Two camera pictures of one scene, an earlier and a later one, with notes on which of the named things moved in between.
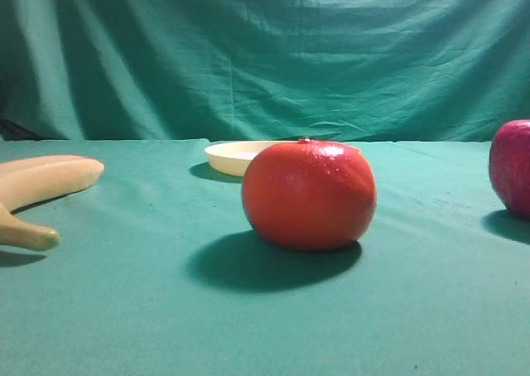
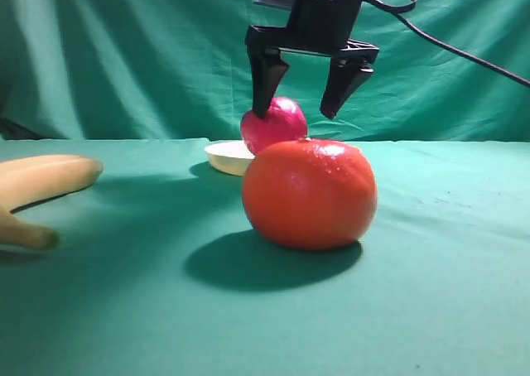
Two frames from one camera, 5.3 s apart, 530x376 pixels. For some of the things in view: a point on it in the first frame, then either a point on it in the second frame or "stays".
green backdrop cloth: [267, 60] stays
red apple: [509, 165] → [284, 122]
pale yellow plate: [234, 158] stays
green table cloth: [156, 273] stays
